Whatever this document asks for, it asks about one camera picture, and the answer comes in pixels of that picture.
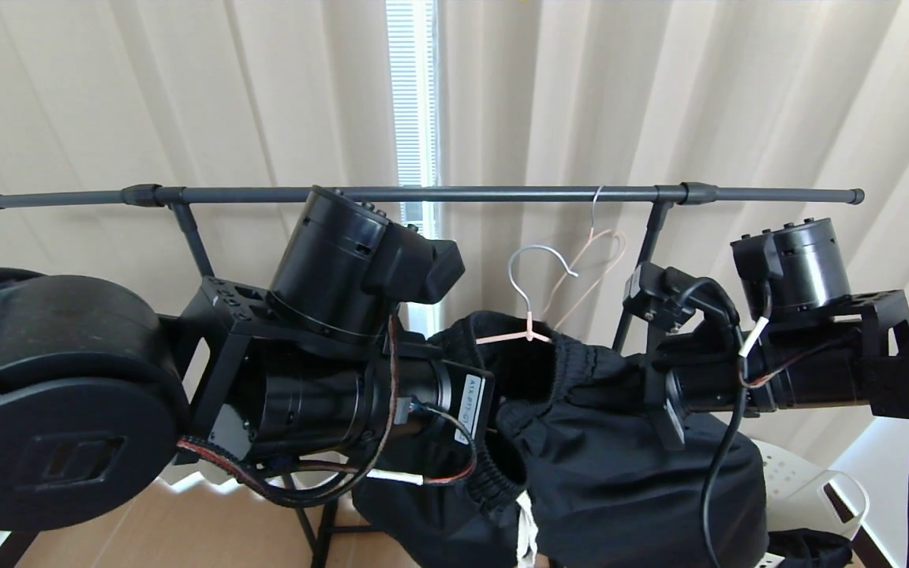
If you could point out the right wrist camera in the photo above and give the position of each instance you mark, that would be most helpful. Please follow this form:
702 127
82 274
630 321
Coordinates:
652 300

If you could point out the pink clothes hanger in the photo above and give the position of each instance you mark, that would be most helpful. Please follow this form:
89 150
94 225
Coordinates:
529 331
595 230

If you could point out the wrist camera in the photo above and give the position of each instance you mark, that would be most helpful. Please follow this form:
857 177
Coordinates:
652 300
423 268

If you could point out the window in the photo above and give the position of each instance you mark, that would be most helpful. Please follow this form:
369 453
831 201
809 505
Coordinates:
411 95

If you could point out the beige curtain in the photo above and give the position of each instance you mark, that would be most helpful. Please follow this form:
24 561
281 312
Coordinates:
107 95
738 95

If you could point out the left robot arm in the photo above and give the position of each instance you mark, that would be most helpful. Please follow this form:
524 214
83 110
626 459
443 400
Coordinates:
68 394

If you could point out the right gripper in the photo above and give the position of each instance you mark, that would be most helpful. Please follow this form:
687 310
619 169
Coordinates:
802 383

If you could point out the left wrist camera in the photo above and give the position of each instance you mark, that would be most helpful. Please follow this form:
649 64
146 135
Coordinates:
423 268

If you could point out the black clothes rack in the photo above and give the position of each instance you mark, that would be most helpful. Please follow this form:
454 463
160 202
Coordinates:
541 193

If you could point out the white laundry basket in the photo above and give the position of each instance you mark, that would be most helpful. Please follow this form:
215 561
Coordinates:
809 489

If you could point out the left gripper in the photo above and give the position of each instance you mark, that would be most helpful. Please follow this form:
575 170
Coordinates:
328 410

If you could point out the black garment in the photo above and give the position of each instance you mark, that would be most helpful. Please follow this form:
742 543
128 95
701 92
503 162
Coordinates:
809 548

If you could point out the black shorts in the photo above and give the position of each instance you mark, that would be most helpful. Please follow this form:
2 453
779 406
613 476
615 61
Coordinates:
620 473

